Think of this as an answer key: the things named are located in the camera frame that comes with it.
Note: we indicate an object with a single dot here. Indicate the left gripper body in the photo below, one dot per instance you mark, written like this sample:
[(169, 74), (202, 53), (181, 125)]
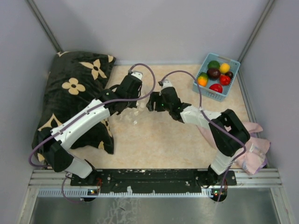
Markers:
[(131, 104)]

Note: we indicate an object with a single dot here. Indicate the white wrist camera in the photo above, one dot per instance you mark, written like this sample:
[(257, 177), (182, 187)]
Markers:
[(136, 74), (165, 84)]

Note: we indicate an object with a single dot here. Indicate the black floral pillow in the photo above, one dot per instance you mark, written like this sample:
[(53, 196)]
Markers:
[(75, 79)]

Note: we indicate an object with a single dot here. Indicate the blue plastic basket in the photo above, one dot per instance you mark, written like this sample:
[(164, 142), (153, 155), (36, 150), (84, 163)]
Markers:
[(234, 67)]

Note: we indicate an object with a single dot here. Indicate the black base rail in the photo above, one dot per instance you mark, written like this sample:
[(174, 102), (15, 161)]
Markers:
[(153, 180)]

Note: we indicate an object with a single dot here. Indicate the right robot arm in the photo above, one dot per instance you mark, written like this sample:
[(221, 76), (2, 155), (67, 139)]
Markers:
[(226, 130)]

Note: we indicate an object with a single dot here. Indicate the green orange toy mango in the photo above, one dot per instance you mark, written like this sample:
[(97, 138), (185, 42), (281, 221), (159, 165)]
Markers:
[(202, 79)]

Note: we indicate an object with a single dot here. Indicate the red toy apple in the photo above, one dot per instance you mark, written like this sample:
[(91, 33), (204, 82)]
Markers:
[(217, 88)]

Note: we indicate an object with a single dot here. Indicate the dark brown toy fruit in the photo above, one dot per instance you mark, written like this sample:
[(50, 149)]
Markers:
[(213, 74)]

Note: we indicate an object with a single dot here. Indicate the small dark toy fruit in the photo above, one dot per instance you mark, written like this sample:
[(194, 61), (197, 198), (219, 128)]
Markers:
[(229, 74)]

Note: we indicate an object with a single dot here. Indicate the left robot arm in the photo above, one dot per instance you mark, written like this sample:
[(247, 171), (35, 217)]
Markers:
[(56, 150)]

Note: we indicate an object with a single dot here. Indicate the yellow toy lemon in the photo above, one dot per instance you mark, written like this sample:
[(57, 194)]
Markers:
[(224, 68)]

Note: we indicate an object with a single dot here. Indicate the green toy fruit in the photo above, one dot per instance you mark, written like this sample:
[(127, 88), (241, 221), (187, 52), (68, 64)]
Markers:
[(213, 65)]

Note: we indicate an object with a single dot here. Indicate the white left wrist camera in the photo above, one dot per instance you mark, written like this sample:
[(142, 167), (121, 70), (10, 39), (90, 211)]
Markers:
[(136, 74)]

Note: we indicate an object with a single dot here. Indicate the clear dotted zip bag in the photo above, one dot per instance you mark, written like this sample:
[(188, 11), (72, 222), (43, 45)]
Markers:
[(136, 114)]

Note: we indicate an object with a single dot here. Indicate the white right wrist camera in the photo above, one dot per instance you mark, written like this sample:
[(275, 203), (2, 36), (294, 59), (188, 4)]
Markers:
[(165, 84)]

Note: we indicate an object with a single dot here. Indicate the red toy pepper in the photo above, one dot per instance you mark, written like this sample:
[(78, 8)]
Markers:
[(224, 80)]

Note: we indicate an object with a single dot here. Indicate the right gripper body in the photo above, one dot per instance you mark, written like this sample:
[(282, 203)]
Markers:
[(160, 106)]

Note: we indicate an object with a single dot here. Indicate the pink cloth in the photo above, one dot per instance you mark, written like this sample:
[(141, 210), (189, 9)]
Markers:
[(250, 161)]

